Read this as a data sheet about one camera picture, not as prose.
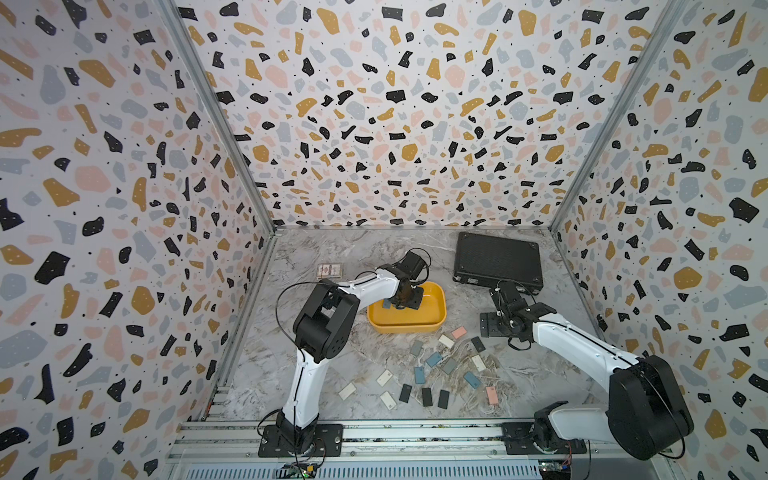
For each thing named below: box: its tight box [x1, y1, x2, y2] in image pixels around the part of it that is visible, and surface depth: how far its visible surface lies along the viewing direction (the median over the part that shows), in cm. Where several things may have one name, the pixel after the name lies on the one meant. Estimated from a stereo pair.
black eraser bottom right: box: [437, 389, 450, 410], surface depth 82 cm
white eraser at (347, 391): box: [338, 382, 357, 401], surface depth 83 cm
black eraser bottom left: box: [399, 383, 413, 403], surface depth 83 cm
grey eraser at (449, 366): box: [442, 358, 457, 375], surface depth 88 cm
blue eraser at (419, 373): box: [414, 366, 425, 385], surface depth 87 cm
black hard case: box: [453, 232, 544, 295], surface depth 109 cm
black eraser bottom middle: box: [421, 387, 433, 407], surface depth 83 cm
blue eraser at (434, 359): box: [426, 352, 442, 367], surface depth 89 cm
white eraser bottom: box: [379, 390, 397, 411], surface depth 81 cm
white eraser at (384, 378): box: [375, 369, 394, 387], surface depth 85 cm
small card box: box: [316, 262, 343, 279], surface depth 108 cm
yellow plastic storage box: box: [367, 282, 447, 334], surface depth 97 cm
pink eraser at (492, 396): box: [486, 386, 499, 405], surface depth 83 cm
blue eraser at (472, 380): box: [463, 371, 481, 389], surface depth 85 cm
